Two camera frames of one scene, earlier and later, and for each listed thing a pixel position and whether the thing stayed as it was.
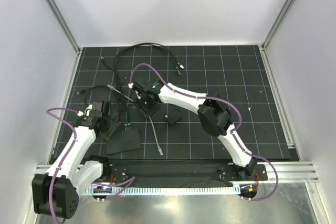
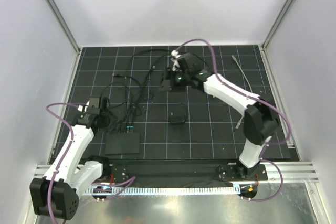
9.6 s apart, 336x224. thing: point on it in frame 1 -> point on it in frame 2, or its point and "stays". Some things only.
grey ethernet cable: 158,146 -> 234,59
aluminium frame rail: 287,171 stays
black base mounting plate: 178,170 stays
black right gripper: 146,111 -> 163,87
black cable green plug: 127,124 -> 127,126
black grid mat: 233,76 stays
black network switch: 123,141 stays
